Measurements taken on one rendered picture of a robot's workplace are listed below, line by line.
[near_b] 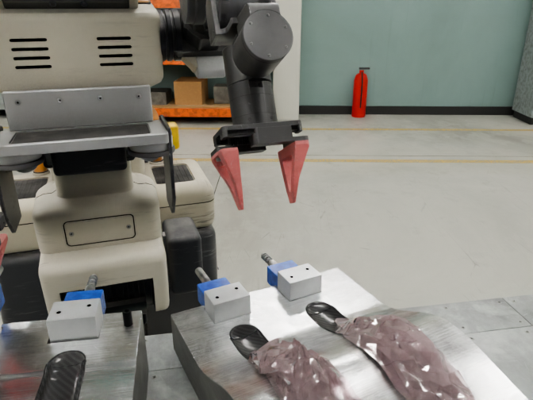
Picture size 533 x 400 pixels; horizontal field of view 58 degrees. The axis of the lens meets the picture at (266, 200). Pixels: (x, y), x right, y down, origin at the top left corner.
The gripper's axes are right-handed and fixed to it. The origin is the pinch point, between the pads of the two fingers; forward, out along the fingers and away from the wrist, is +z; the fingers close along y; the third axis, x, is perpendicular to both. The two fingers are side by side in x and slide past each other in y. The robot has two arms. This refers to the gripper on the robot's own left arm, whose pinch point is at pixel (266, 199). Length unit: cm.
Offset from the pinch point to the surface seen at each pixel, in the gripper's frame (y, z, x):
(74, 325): -23.8, 10.6, -1.8
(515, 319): 35.0, 22.0, -0.1
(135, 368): -18.2, 15.4, -6.4
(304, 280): 4.7, 11.2, 3.3
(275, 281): 2.2, 11.3, 8.3
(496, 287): 145, 48, 127
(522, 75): 433, -120, 358
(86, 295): -22.6, 8.3, 4.0
